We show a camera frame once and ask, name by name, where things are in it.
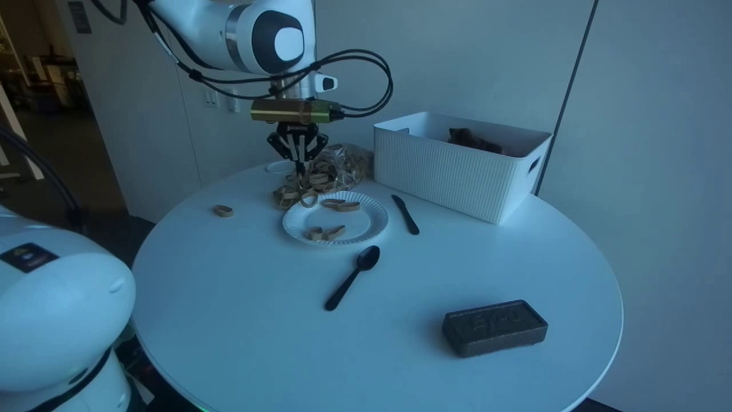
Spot white paper plate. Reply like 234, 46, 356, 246
279, 191, 392, 247

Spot black rectangular block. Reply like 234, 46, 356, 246
440, 299, 551, 359

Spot black plastic spoon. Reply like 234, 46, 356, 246
323, 243, 383, 314

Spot thick black cable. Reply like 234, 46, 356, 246
0, 126, 87, 227

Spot white storage box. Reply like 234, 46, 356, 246
370, 110, 555, 227

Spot gold camera module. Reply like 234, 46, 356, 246
250, 96, 346, 126

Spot clear plastic bag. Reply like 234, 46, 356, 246
304, 142, 377, 193

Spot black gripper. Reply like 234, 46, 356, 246
265, 121, 331, 176

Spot thin black camera cable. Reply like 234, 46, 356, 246
134, 0, 397, 121

